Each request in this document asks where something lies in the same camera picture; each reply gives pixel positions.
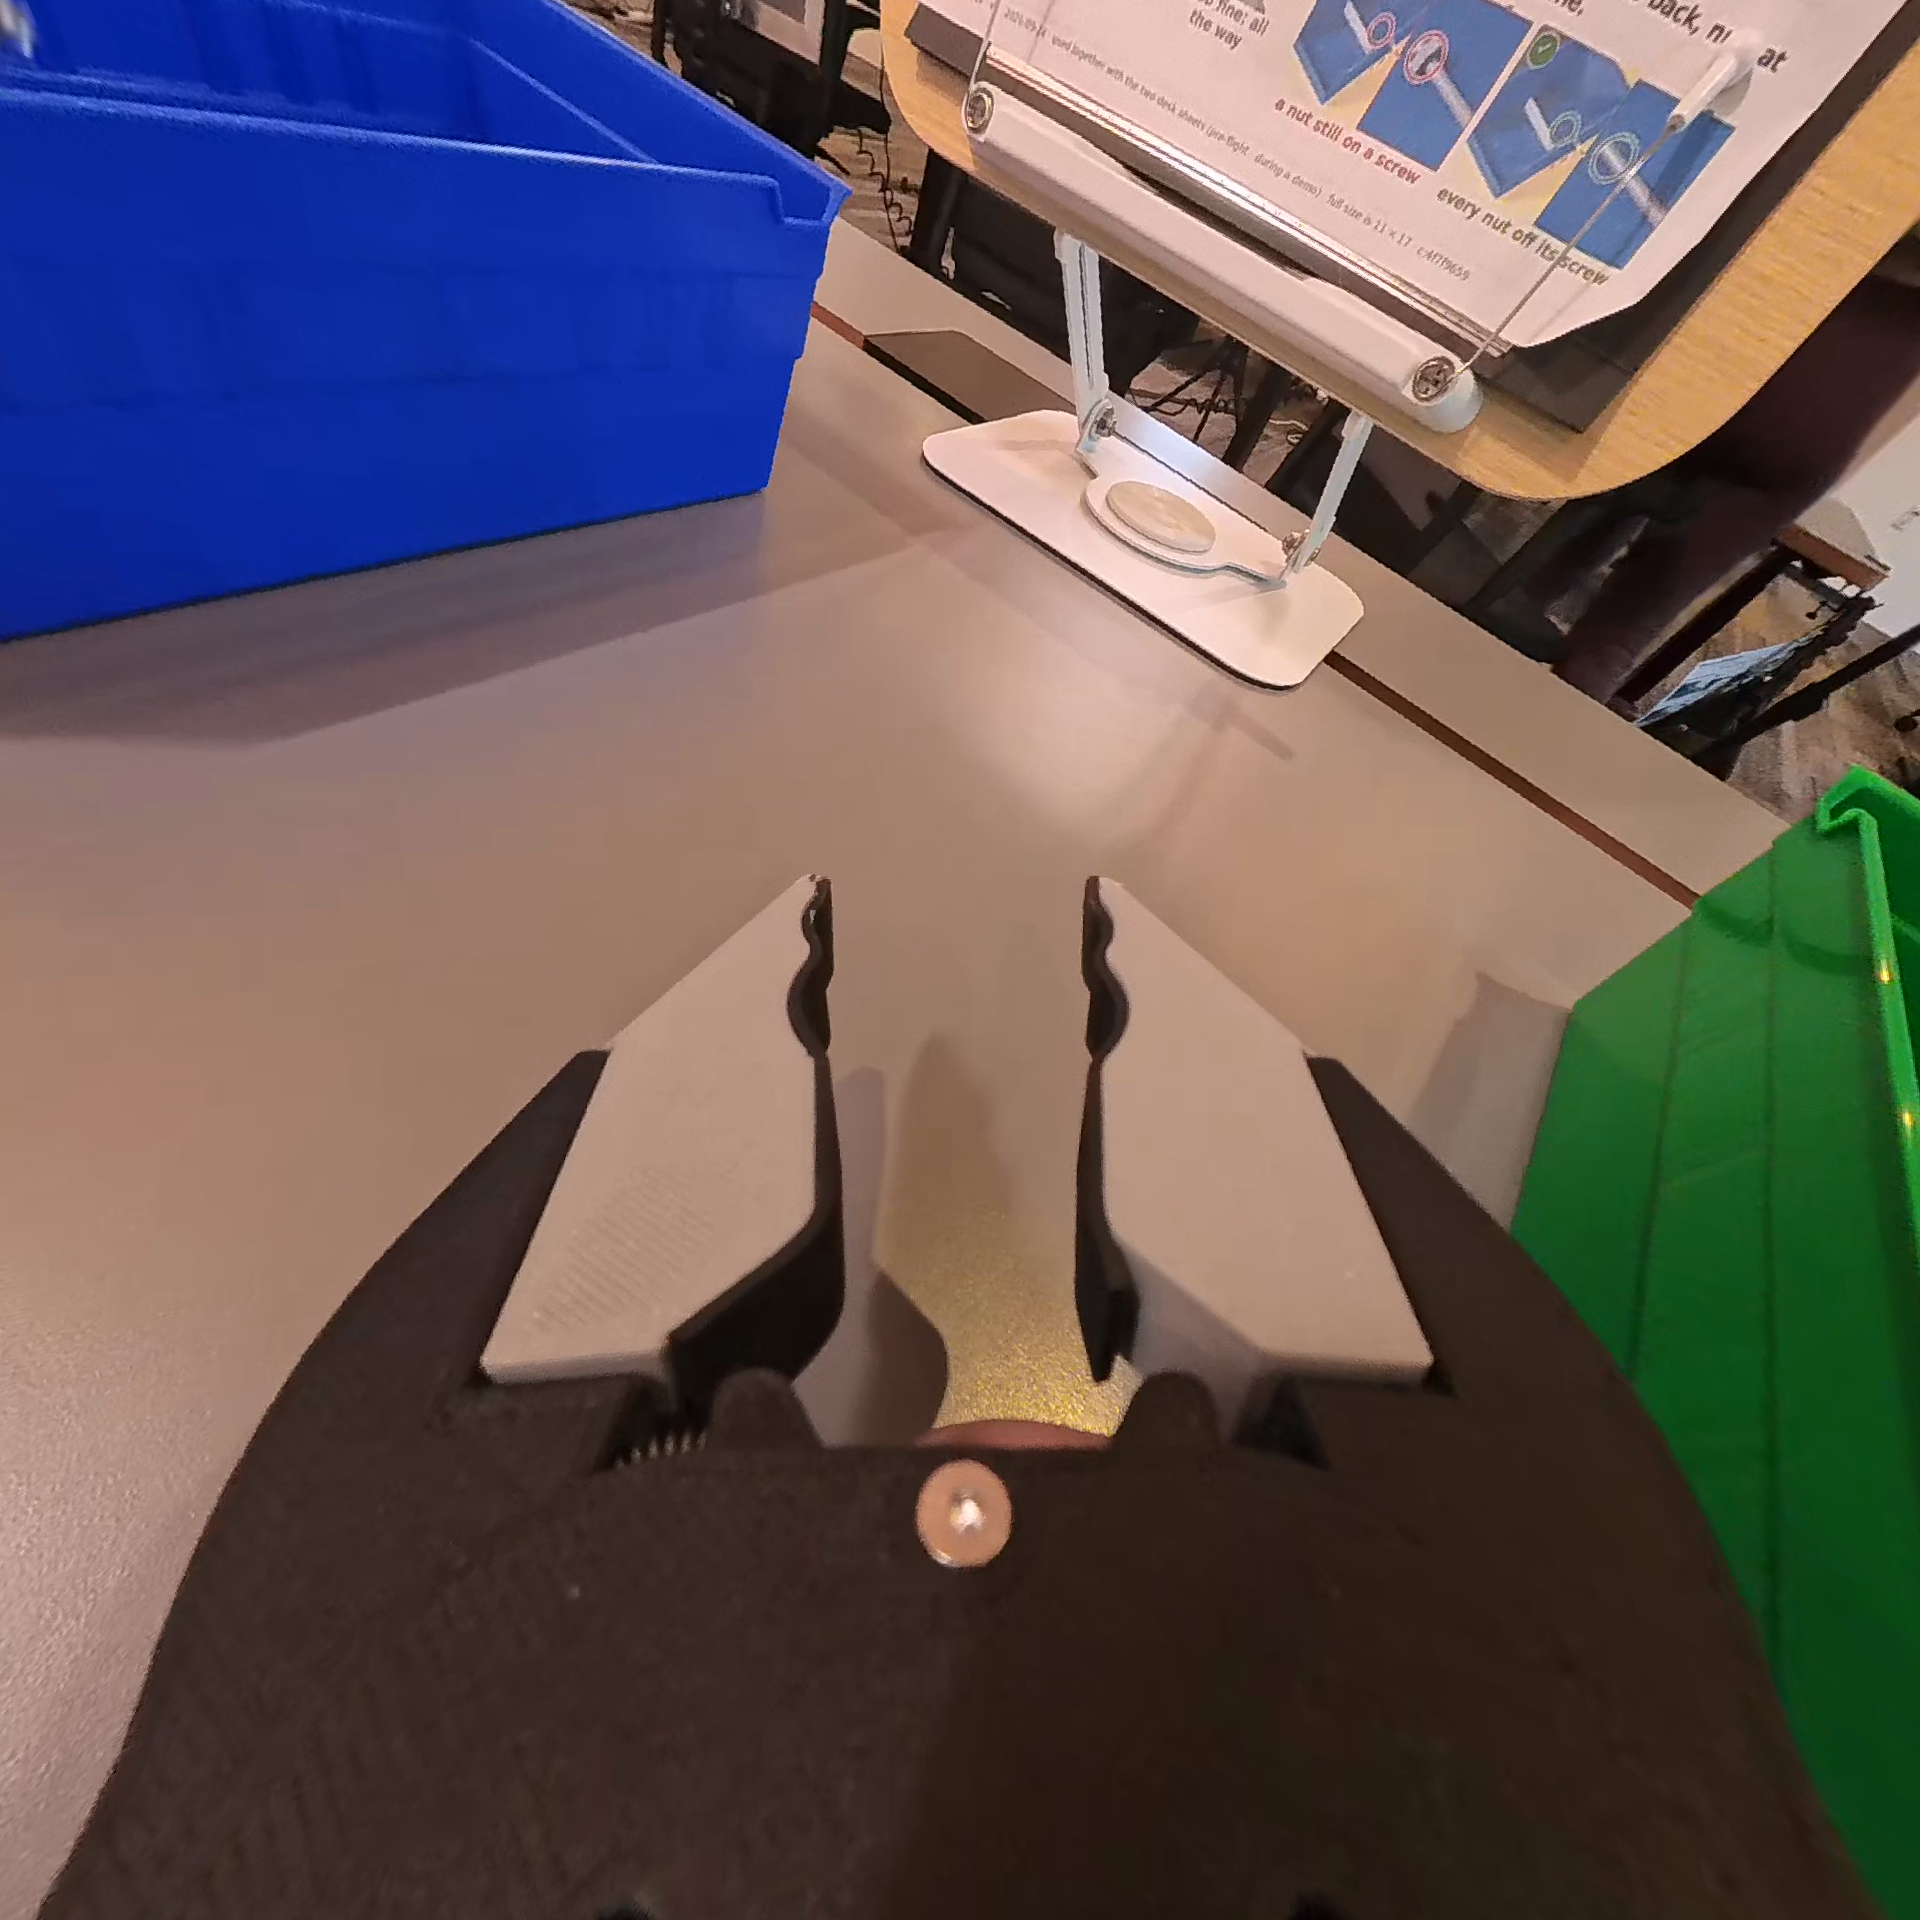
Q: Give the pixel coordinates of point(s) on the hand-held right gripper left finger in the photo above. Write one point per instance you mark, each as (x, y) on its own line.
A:
(661, 1185)

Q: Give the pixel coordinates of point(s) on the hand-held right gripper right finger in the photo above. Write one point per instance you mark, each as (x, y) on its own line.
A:
(1261, 1185)

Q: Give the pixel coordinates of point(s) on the green plastic bin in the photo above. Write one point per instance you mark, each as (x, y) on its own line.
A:
(1770, 1276)

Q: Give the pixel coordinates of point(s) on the large blue plastic bin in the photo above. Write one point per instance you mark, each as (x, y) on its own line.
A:
(375, 377)

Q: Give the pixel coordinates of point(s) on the printed instruction sheet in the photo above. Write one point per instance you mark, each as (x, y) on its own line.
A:
(1424, 121)

